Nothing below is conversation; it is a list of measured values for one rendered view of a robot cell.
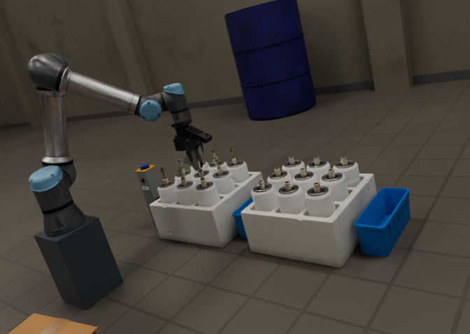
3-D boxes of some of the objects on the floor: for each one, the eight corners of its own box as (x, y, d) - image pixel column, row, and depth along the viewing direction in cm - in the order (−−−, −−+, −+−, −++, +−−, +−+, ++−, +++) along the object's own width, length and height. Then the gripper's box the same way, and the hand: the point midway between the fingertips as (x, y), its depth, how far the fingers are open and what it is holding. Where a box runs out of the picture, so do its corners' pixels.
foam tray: (222, 248, 174) (211, 210, 169) (159, 238, 198) (148, 205, 193) (269, 205, 202) (261, 171, 197) (209, 200, 226) (201, 170, 221)
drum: (329, 97, 395) (309, -10, 366) (296, 119, 348) (271, -2, 319) (271, 103, 437) (249, 8, 408) (234, 123, 391) (207, 17, 362)
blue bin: (258, 241, 172) (251, 216, 168) (237, 238, 179) (230, 214, 175) (292, 207, 194) (286, 184, 190) (272, 206, 201) (266, 184, 197)
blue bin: (389, 258, 139) (384, 228, 136) (357, 253, 146) (352, 224, 143) (414, 216, 161) (410, 188, 157) (385, 213, 168) (381, 186, 164)
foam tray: (341, 268, 141) (332, 222, 136) (250, 251, 166) (239, 212, 160) (380, 214, 169) (373, 173, 163) (297, 206, 193) (289, 171, 188)
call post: (163, 228, 208) (144, 171, 198) (154, 226, 212) (135, 171, 203) (173, 221, 213) (154, 165, 204) (164, 220, 217) (145, 165, 208)
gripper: (181, 118, 176) (194, 164, 182) (165, 126, 167) (180, 175, 174) (197, 116, 171) (210, 163, 178) (181, 124, 163) (196, 174, 169)
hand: (199, 165), depth 174 cm, fingers open, 3 cm apart
